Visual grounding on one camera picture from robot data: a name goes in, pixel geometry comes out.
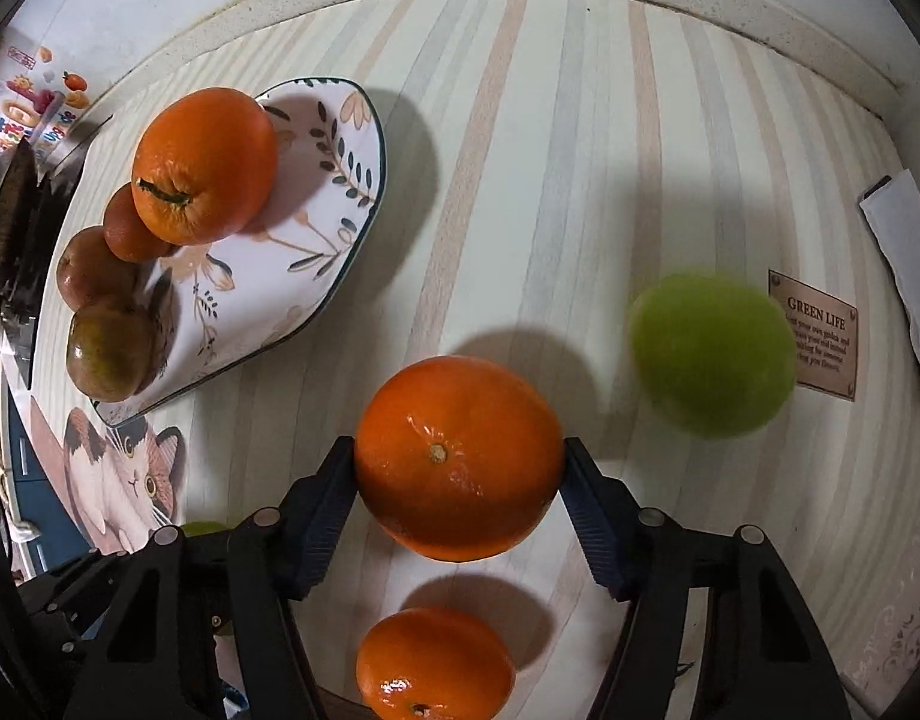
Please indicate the small green apple right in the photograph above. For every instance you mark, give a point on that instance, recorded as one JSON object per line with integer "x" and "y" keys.
{"x": 715, "y": 356}

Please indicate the oval floral ceramic plate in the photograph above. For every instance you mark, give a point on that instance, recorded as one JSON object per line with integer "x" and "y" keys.
{"x": 218, "y": 304}

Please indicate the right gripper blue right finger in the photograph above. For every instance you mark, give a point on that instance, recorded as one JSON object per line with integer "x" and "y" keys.
{"x": 605, "y": 517}

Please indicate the brown red apple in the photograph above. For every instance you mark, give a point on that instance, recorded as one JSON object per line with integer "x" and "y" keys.
{"x": 109, "y": 348}
{"x": 88, "y": 270}

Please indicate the white folded paper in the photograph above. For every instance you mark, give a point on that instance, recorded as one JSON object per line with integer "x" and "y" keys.
{"x": 892, "y": 211}

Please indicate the orange tangerine front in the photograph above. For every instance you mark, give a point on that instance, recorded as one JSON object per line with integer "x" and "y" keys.
{"x": 434, "y": 663}

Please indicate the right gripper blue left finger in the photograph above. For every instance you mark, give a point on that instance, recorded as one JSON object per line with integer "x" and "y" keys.
{"x": 313, "y": 514}

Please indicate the large orange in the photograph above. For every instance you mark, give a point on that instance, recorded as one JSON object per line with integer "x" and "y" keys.
{"x": 204, "y": 167}

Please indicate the colourful wall stickers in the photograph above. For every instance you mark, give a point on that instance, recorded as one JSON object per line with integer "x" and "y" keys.
{"x": 40, "y": 97}

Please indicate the steel wok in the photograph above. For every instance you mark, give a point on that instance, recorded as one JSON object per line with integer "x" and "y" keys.
{"x": 18, "y": 197}

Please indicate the small red-brown fruit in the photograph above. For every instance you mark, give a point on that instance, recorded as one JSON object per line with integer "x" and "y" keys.
{"x": 126, "y": 235}

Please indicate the orange tangerine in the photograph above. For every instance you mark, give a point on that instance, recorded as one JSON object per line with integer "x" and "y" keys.
{"x": 458, "y": 458}
{"x": 434, "y": 663}

